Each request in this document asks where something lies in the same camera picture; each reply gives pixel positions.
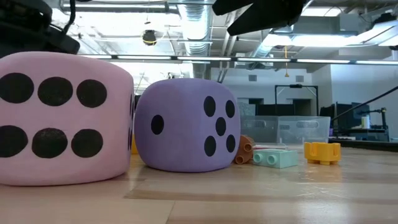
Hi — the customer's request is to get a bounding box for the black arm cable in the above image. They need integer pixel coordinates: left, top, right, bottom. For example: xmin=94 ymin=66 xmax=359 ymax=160
xmin=61 ymin=0 xmax=77 ymax=35

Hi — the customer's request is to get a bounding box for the clear plastic bin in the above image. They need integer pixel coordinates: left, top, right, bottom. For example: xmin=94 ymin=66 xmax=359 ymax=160
xmin=277 ymin=116 xmax=331 ymax=146

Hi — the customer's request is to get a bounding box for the yellow hanging cord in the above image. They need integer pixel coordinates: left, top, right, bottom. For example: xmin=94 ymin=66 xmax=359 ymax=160
xmin=284 ymin=45 xmax=290 ymax=78

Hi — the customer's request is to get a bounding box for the pink foam die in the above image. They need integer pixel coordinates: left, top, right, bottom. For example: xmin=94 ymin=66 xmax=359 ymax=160
xmin=0 ymin=51 xmax=135 ymax=187

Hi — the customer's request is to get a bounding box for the black stand frame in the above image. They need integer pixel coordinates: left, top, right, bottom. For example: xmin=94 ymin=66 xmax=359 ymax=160
xmin=274 ymin=83 xmax=320 ymax=117

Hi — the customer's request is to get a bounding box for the black ceiling camera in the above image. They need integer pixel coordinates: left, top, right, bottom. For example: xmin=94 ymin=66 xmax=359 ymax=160
xmin=142 ymin=29 xmax=157 ymax=47

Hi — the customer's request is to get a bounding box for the purple foam die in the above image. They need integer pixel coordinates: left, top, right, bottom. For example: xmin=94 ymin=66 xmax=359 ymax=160
xmin=134 ymin=77 xmax=242 ymax=173

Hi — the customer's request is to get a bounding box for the mint toy block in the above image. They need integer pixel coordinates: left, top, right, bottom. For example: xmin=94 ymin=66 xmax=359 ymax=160
xmin=252 ymin=149 xmax=299 ymax=169

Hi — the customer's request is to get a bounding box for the long ceiling light strip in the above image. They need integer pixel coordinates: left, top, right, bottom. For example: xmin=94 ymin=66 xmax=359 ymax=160
xmin=77 ymin=54 xmax=398 ymax=65

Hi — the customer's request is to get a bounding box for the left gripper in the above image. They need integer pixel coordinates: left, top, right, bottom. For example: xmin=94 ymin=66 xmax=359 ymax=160
xmin=0 ymin=0 xmax=81 ymax=58

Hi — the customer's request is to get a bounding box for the yellow notched toy block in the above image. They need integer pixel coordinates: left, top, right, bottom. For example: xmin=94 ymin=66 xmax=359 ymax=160
xmin=303 ymin=141 xmax=342 ymax=166

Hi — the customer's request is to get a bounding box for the silver ventilation duct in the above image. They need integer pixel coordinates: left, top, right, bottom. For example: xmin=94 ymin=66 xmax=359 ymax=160
xmin=253 ymin=30 xmax=282 ymax=58
xmin=176 ymin=0 xmax=216 ymax=80

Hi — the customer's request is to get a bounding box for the black desk with equipment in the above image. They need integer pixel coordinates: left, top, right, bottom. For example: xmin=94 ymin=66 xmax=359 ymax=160
xmin=319 ymin=101 xmax=391 ymax=142

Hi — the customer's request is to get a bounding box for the thin black bar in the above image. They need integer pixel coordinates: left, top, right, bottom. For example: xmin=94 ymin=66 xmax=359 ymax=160
xmin=331 ymin=80 xmax=398 ymax=122

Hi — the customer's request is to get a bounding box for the brown toy block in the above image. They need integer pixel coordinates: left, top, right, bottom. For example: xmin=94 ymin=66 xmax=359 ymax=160
xmin=233 ymin=134 xmax=256 ymax=165

